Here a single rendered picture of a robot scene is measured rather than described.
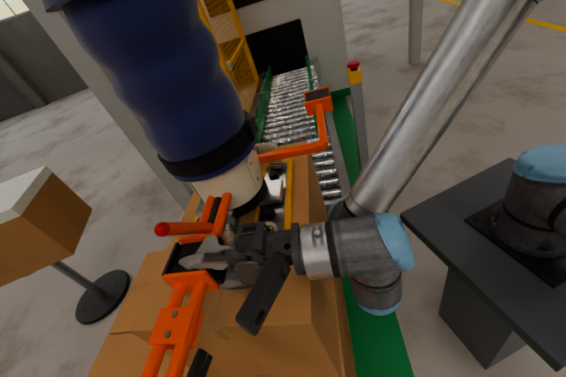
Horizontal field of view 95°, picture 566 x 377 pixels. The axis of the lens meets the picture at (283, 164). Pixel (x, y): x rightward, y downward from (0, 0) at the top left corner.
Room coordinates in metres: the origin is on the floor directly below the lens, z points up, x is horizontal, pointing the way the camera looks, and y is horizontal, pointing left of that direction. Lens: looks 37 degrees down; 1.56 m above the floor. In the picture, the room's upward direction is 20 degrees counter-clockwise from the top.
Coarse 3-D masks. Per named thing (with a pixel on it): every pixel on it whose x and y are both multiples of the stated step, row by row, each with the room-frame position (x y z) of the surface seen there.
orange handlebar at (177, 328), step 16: (320, 112) 0.69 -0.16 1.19; (320, 128) 0.60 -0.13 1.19; (304, 144) 0.56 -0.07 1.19; (320, 144) 0.53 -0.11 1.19; (272, 160) 0.56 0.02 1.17; (208, 208) 0.45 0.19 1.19; (224, 208) 0.43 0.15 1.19; (176, 288) 0.27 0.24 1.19; (176, 304) 0.25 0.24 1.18; (192, 304) 0.23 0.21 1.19; (160, 320) 0.22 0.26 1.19; (176, 320) 0.22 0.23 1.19; (192, 320) 0.21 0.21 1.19; (160, 336) 0.20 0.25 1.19; (176, 336) 0.19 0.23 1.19; (192, 336) 0.19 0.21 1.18; (160, 352) 0.18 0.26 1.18; (176, 352) 0.17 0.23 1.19; (144, 368) 0.17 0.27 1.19; (176, 368) 0.15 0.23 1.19
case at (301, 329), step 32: (320, 192) 0.75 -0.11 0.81; (160, 288) 0.39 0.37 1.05; (288, 288) 0.28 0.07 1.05; (320, 288) 0.32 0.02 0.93; (224, 320) 0.26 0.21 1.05; (288, 320) 0.22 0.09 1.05; (320, 320) 0.24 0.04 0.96; (192, 352) 0.29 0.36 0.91; (224, 352) 0.27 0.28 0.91; (256, 352) 0.25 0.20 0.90; (288, 352) 0.23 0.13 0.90; (320, 352) 0.21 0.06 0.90
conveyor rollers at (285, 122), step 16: (272, 80) 3.01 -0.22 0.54; (288, 80) 2.80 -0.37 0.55; (304, 80) 2.66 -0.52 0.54; (272, 96) 2.56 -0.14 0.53; (288, 96) 2.43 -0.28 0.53; (304, 96) 2.31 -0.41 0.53; (272, 112) 2.21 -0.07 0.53; (288, 112) 2.08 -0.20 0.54; (304, 112) 1.97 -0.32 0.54; (272, 128) 1.94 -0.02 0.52; (288, 128) 1.82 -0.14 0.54; (304, 128) 1.71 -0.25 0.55; (288, 144) 1.58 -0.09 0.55; (320, 176) 1.16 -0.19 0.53; (336, 192) 0.98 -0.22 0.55
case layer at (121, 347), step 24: (144, 264) 0.95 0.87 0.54; (144, 288) 0.81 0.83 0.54; (336, 288) 0.55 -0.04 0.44; (120, 312) 0.72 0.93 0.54; (336, 312) 0.41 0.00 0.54; (120, 336) 0.61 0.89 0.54; (96, 360) 0.55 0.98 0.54; (120, 360) 0.51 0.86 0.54; (144, 360) 0.48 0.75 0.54; (168, 360) 0.45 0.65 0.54
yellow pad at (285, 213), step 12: (264, 168) 0.68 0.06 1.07; (276, 168) 0.65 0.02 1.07; (288, 168) 0.64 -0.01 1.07; (288, 180) 0.58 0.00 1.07; (288, 192) 0.54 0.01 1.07; (276, 204) 0.50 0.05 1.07; (288, 204) 0.49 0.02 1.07; (264, 216) 0.47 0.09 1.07; (276, 216) 0.46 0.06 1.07; (288, 216) 0.45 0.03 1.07; (288, 228) 0.41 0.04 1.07
